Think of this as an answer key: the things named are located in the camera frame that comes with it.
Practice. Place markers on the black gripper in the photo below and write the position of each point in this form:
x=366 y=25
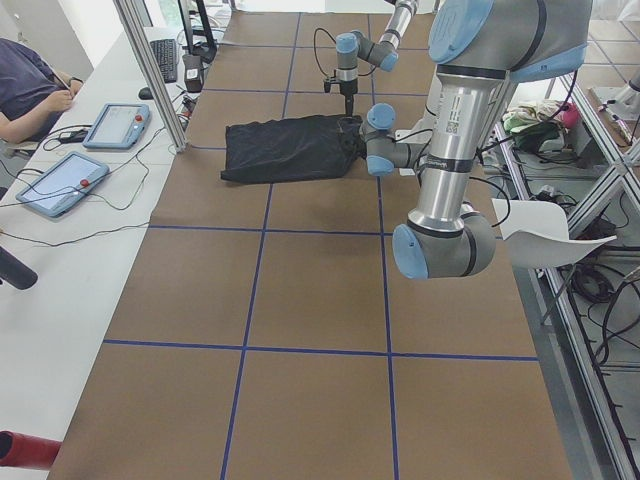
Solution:
x=348 y=88

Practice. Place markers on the black printed t-shirt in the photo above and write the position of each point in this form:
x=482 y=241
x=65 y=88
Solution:
x=287 y=150

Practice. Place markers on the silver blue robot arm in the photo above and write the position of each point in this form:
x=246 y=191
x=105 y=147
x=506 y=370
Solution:
x=353 y=46
x=477 y=47

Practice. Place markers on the pile of clothes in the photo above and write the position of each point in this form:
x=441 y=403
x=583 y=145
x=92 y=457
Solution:
x=540 y=126

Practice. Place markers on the black box device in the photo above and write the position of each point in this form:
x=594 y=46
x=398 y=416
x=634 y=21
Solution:
x=193 y=73

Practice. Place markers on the black keyboard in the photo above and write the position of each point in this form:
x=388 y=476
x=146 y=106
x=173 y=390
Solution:
x=165 y=54

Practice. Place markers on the black computer mouse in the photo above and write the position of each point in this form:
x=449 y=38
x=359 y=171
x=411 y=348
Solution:
x=145 y=93

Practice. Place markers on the white plastic chair shell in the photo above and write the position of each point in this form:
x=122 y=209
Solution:
x=537 y=235

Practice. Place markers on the blue teach pendant far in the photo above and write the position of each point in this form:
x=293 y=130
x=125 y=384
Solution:
x=118 y=126

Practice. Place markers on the blue teach pendant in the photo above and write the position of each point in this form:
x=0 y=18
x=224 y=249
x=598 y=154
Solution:
x=61 y=187
x=118 y=126

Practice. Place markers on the blue teach pendant near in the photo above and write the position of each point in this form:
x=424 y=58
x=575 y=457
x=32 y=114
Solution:
x=61 y=187

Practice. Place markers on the seated person in blue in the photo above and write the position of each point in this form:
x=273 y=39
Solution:
x=33 y=95

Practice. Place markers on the red cylinder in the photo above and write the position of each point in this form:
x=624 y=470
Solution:
x=25 y=451

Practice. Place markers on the white central pedestal column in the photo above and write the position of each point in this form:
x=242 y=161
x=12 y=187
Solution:
x=419 y=135

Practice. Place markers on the aluminium frame post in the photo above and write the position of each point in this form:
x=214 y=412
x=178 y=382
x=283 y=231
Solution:
x=134 y=29

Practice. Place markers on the black cylindrical handle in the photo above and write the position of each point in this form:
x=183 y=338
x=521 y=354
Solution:
x=16 y=273

